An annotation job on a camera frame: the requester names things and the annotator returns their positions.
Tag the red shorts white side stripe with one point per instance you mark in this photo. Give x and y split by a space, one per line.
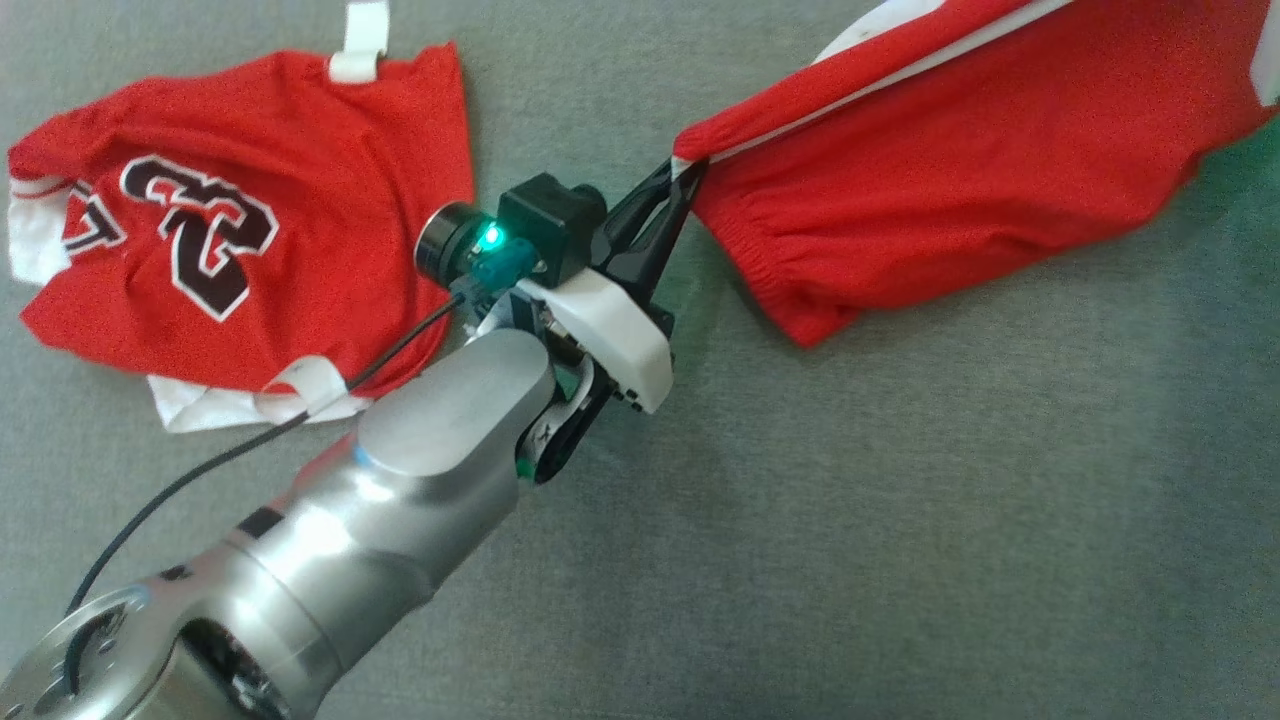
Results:
1000 150

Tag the large grey sofa seat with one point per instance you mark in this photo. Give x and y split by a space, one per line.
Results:
900 500

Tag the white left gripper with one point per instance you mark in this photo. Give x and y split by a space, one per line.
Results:
610 330

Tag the red jersey number 23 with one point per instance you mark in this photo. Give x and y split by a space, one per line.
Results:
330 150

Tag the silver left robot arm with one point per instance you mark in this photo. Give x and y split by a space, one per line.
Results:
300 560

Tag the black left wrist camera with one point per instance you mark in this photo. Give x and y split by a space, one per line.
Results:
545 225

